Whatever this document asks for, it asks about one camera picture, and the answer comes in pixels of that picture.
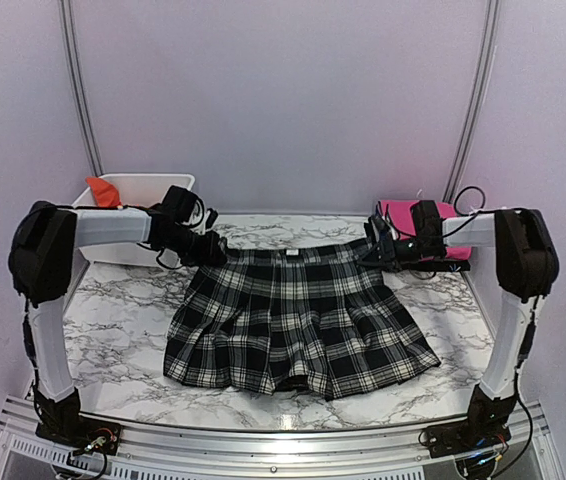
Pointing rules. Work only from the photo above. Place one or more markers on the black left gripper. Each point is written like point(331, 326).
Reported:
point(210, 247)

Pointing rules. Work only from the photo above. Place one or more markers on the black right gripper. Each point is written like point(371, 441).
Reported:
point(389, 256)

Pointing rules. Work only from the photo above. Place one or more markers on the black white plaid skirt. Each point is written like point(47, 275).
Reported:
point(314, 319)

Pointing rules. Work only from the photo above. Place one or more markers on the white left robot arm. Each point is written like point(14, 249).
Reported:
point(41, 260)

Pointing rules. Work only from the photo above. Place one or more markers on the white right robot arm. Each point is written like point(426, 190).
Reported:
point(526, 267)

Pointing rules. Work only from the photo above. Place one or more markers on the white plastic laundry bin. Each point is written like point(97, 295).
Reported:
point(138, 189)

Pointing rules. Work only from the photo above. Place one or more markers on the black folded garment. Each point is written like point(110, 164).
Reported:
point(432, 266)

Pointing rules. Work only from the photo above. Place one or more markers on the pink folded garment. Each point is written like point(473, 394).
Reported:
point(400, 214)

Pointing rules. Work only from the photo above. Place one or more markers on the orange garment in bin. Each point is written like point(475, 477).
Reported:
point(105, 194)

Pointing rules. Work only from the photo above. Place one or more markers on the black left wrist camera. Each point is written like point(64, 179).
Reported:
point(183, 207)

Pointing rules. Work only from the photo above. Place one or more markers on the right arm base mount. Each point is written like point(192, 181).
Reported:
point(459, 438)

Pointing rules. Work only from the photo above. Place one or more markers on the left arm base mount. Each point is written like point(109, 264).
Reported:
point(90, 434)

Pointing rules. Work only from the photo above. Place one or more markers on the right aluminium corner post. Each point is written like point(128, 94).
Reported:
point(480, 85)

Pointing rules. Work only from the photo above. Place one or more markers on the aluminium corner post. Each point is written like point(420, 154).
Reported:
point(480, 85)
point(71, 47)

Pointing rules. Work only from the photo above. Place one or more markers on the aluminium front frame rail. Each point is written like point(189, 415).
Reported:
point(155, 451)

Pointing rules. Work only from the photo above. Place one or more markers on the left aluminium corner post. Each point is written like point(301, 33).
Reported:
point(71, 47)

